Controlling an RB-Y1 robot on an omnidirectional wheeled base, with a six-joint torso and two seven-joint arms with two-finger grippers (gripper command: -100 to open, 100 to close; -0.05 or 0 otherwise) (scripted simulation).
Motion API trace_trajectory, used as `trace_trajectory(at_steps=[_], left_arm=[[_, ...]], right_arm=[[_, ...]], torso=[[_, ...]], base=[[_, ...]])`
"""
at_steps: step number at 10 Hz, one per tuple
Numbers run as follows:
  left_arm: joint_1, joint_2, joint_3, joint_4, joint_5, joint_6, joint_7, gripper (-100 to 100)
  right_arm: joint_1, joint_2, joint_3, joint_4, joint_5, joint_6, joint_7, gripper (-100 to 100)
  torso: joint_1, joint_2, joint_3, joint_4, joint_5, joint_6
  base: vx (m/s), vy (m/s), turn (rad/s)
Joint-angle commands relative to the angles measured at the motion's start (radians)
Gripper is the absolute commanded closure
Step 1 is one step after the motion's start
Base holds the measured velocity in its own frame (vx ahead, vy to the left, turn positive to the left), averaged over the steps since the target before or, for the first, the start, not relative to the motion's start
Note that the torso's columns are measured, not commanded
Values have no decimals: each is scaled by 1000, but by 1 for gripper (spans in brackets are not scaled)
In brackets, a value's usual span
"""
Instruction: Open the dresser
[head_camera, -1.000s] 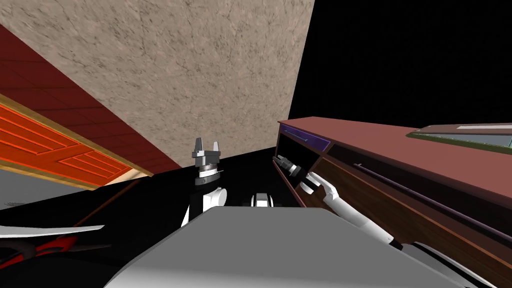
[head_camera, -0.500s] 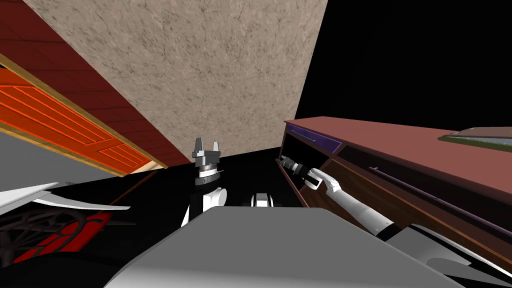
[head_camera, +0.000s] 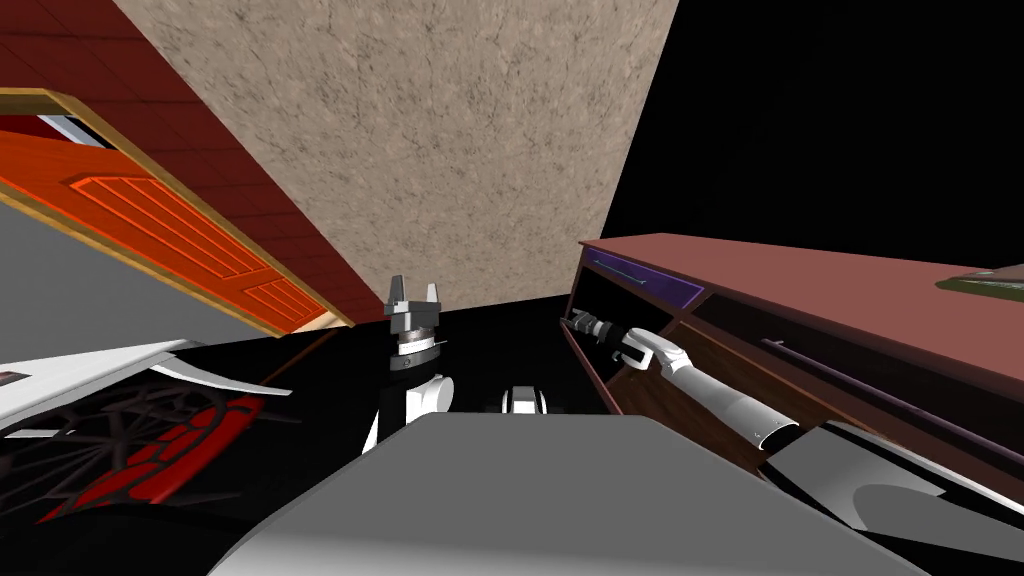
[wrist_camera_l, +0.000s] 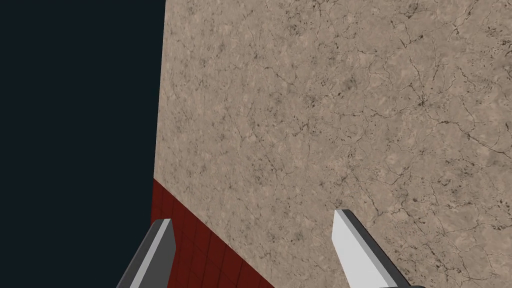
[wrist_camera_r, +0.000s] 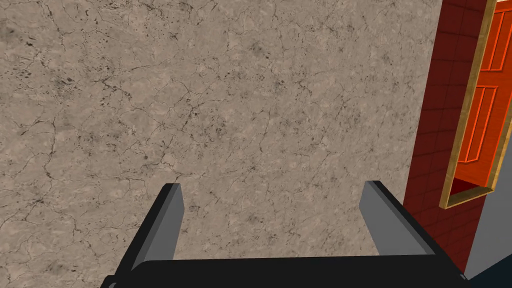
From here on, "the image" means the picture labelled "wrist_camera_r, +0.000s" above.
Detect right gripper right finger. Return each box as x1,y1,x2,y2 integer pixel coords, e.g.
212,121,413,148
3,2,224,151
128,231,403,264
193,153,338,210
358,180,446,257

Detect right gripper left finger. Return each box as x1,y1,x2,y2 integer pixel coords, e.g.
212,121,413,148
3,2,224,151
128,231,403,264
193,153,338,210
114,182,185,277

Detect orange panelled door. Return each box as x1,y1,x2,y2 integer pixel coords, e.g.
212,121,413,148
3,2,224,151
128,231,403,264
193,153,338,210
449,0,512,197

